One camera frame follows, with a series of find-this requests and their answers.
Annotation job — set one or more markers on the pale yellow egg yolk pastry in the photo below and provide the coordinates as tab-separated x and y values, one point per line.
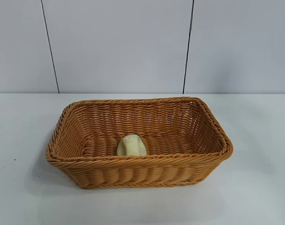
133	146

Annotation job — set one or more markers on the brown woven wicker basket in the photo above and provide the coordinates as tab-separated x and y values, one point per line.
133	171

